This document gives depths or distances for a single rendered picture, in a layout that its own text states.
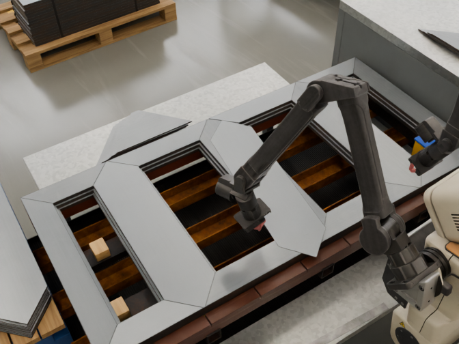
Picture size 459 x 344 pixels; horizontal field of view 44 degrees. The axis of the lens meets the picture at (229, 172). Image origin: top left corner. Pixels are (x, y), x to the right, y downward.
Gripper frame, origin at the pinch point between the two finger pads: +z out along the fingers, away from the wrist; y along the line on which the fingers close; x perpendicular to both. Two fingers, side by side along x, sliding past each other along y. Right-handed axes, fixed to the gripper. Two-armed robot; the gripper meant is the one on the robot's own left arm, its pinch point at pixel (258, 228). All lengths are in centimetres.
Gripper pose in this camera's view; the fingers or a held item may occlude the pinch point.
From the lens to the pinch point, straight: 180.7
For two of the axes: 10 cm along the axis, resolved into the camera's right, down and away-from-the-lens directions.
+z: 2.5, 5.9, 7.7
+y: -8.0, 5.7, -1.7
